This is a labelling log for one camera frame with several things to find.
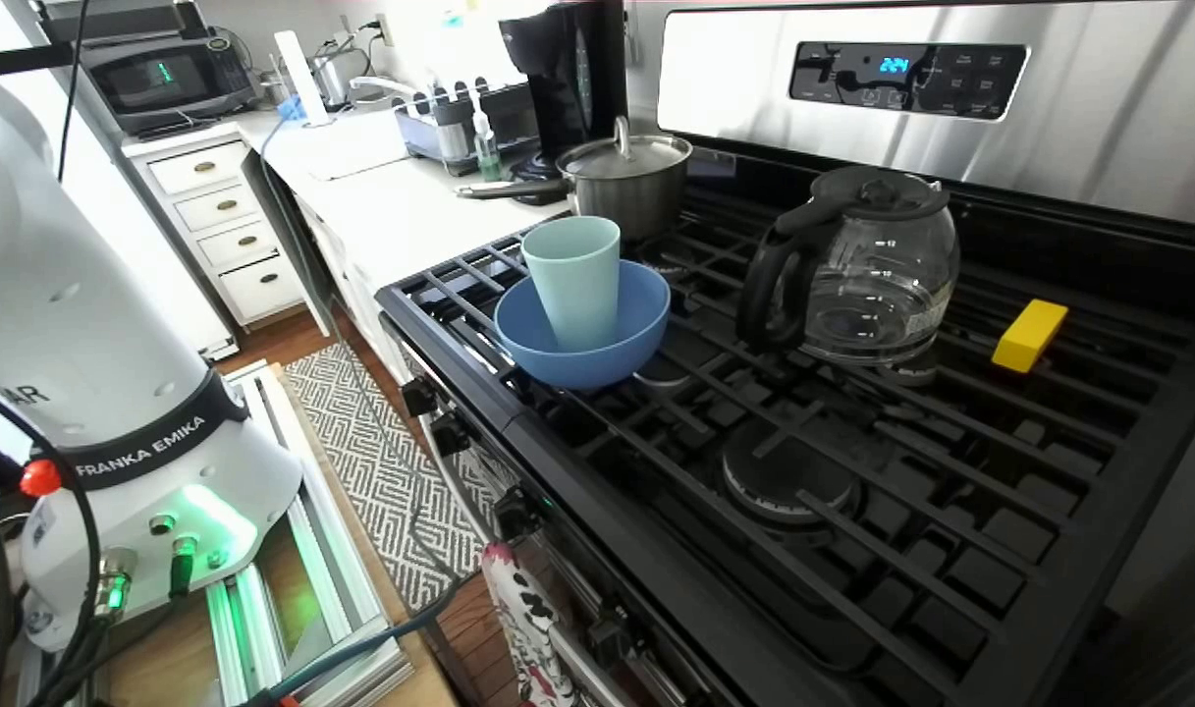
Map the stove burner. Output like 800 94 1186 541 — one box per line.
633 351 694 391
722 420 865 538
872 357 944 388

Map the silver pot lid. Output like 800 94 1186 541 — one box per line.
557 116 694 181

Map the stainless steel gas stove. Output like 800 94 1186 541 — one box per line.
375 0 1195 707

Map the blue plastic bowl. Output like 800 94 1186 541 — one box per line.
494 259 673 392

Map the light teal plastic cup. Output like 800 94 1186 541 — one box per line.
520 216 623 354

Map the clear soap bottle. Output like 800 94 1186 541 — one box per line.
471 91 504 184

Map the patterned grey white rug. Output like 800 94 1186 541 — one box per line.
282 341 505 617

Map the dish rack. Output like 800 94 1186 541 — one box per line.
394 77 542 178

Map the floral kitchen towel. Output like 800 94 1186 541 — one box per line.
480 541 580 707

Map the black coffee maker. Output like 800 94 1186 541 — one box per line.
498 0 630 205

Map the glass coffee carafe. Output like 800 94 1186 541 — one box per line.
736 165 962 371

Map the kitchen tap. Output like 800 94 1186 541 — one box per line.
349 76 423 103

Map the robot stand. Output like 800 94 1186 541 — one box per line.
0 359 461 707

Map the silver kettle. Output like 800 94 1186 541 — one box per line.
310 54 354 111

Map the white drawer cabinet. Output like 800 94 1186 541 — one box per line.
124 122 310 331

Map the white upright board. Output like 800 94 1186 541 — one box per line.
272 29 332 130

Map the yellow block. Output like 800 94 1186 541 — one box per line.
991 299 1070 375

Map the black toaster oven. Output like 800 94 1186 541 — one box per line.
79 32 260 136

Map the silver pot with black handle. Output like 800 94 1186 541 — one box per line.
456 117 694 244

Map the oven door handle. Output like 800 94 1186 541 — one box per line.
546 589 662 707

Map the black cable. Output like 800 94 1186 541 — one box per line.
56 0 93 185

